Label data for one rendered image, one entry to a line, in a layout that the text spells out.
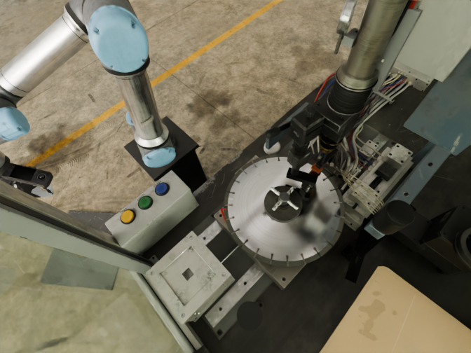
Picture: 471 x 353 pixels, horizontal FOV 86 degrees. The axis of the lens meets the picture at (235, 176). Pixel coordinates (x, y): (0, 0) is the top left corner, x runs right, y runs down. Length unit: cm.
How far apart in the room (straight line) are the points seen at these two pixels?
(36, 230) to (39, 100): 272
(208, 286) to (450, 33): 72
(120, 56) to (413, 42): 56
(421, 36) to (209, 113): 191
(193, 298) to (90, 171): 173
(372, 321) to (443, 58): 73
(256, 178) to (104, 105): 212
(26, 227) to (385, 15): 62
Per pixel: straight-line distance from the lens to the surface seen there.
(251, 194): 78
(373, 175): 99
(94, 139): 250
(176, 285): 80
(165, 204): 87
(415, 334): 102
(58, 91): 316
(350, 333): 95
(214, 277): 77
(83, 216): 214
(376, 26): 48
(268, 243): 73
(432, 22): 51
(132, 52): 67
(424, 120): 61
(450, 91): 57
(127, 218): 90
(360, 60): 51
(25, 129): 85
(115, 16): 65
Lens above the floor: 166
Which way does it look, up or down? 62 degrees down
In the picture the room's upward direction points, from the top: 10 degrees counter-clockwise
